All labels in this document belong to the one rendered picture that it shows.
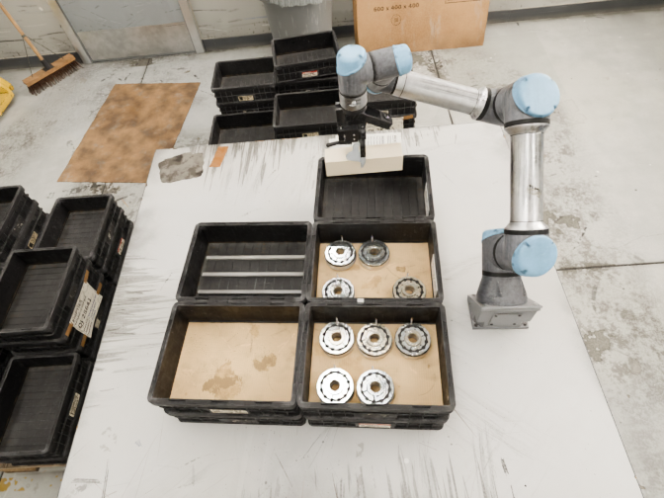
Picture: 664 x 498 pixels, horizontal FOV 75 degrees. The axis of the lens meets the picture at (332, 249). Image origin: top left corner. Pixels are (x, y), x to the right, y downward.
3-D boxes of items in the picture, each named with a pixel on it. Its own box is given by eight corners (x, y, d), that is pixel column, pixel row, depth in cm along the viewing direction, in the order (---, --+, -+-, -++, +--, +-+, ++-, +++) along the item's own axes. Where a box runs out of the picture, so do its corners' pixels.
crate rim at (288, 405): (306, 305, 129) (304, 301, 127) (296, 409, 112) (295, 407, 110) (176, 304, 133) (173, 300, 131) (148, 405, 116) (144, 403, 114)
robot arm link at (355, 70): (373, 55, 106) (340, 63, 105) (373, 94, 115) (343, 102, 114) (363, 39, 110) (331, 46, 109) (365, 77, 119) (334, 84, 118)
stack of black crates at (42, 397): (44, 373, 205) (11, 356, 186) (106, 370, 204) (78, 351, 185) (12, 466, 182) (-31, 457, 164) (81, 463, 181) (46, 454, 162)
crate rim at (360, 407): (443, 305, 125) (445, 302, 123) (455, 414, 108) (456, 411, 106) (306, 305, 129) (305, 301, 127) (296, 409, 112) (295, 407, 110)
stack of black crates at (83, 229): (91, 236, 251) (56, 197, 223) (142, 232, 249) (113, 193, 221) (70, 297, 228) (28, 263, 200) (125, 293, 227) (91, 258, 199)
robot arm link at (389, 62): (397, 51, 120) (360, 61, 119) (409, 37, 109) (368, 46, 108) (404, 80, 121) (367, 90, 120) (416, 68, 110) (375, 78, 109)
